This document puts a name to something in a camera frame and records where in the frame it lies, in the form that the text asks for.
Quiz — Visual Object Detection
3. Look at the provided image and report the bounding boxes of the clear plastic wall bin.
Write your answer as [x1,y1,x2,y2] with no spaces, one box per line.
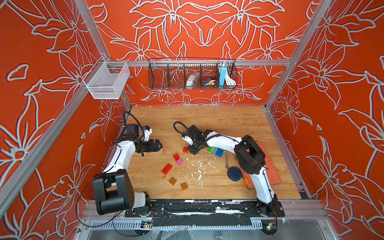
[84,62,131,100]

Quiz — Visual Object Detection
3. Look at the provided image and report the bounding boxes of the clear bag in basket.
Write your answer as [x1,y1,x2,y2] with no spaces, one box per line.
[186,73,200,90]

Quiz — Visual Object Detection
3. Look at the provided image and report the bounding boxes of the long red lego brick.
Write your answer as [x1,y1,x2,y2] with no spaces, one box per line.
[161,164,173,176]

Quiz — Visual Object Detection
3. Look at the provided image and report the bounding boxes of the pink lego brick lower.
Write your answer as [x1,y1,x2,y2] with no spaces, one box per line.
[176,159,184,166]

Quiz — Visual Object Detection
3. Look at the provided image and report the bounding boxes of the orange tool case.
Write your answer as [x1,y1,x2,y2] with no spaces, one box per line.
[241,142,282,190]

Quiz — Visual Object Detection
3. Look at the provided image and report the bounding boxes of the dark blue lego brick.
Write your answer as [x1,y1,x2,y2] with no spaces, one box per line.
[214,148,224,158]

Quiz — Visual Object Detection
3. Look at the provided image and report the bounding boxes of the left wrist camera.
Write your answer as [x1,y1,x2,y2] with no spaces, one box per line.
[143,126,153,142]

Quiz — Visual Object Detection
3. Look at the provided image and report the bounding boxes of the black wire wall basket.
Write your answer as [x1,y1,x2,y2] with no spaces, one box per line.
[148,58,238,90]

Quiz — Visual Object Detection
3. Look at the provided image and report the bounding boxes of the dark blue round disc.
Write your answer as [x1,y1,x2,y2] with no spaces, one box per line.
[227,167,243,182]

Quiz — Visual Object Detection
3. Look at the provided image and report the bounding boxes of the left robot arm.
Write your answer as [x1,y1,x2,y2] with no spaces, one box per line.
[92,124,163,217]

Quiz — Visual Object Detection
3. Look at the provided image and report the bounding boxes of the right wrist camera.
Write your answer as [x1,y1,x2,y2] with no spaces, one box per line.
[182,136,194,145]

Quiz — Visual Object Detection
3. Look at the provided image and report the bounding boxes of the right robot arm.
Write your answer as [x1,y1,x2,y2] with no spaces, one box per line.
[180,125,279,217]

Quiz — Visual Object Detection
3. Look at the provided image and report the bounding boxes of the black object in basket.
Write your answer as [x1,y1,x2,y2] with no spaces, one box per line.
[202,78,216,87]

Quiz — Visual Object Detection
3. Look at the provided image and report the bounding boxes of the brown lego plate left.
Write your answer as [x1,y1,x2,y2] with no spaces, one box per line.
[169,177,177,186]

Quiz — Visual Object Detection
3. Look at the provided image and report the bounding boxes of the brown lego plate right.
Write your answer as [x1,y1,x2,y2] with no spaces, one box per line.
[181,182,188,191]

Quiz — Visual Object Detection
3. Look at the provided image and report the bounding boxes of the white cables in basket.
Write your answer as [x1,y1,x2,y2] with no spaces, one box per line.
[224,69,238,89]

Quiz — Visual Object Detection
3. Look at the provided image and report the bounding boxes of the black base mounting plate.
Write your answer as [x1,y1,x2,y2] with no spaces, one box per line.
[124,199,286,227]

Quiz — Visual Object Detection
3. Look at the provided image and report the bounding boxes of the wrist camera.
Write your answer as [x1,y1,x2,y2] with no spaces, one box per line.
[143,126,153,142]
[182,136,194,145]

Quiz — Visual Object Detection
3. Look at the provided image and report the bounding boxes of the brown lego plate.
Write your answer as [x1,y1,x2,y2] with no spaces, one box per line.
[181,182,188,191]
[169,177,177,186]

